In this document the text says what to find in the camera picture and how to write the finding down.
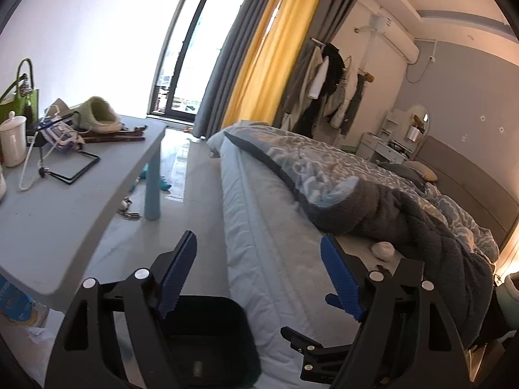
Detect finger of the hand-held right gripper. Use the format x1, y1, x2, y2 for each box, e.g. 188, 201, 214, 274
281, 326, 357, 382

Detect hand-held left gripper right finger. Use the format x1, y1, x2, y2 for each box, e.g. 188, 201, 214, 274
320, 234, 471, 389

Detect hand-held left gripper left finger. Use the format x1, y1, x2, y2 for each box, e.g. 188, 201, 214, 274
44, 230, 199, 389

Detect small white sock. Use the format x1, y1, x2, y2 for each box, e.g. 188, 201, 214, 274
372, 242, 395, 260

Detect black trash bin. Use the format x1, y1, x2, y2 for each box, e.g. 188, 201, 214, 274
122, 295, 262, 389

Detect grey blue patterned blanket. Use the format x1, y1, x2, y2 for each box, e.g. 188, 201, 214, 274
223, 124, 501, 349

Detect light blue table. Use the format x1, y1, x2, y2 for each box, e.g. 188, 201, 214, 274
0, 113, 167, 301

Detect beige pillow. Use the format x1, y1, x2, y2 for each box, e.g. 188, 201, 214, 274
403, 160, 439, 182

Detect white vanity dresser with mirror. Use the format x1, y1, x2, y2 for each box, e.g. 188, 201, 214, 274
359, 104, 431, 165

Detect brown wooden sticks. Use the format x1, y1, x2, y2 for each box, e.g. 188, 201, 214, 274
81, 125, 147, 143

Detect pale green pot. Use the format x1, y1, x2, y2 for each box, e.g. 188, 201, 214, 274
492, 271, 519, 333

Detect grey bed headboard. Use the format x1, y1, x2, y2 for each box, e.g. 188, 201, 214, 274
417, 135, 519, 252

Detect green plush slipper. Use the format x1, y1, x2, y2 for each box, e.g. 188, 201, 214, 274
77, 96, 122, 134

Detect blue white packet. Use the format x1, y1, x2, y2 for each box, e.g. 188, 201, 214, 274
38, 119, 85, 155

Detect grey hanging garment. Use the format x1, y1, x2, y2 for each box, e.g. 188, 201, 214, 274
341, 71, 368, 134

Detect black framed glass door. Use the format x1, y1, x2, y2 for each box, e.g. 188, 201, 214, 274
148, 0, 260, 122

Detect white hanging shirt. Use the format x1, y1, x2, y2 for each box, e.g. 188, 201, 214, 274
306, 54, 330, 100

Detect grey curtain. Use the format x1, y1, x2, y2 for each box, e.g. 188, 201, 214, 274
192, 0, 301, 138

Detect white lidded cup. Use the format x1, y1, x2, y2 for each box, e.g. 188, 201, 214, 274
0, 111, 28, 167

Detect black hanging coat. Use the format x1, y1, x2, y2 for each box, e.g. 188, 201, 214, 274
296, 42, 346, 136

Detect green tote bag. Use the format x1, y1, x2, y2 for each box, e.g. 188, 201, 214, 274
0, 59, 41, 124

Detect yellow curtain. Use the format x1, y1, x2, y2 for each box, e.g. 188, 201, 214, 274
221, 0, 331, 128

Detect white air conditioner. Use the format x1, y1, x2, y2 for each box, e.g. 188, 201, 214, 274
367, 13, 420, 65

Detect clothes rack with garments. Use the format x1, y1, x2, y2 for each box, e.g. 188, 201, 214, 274
280, 0, 366, 130

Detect black wire stand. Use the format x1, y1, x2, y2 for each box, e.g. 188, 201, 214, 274
38, 150, 101, 186

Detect white cable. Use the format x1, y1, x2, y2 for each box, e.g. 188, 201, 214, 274
18, 105, 61, 191

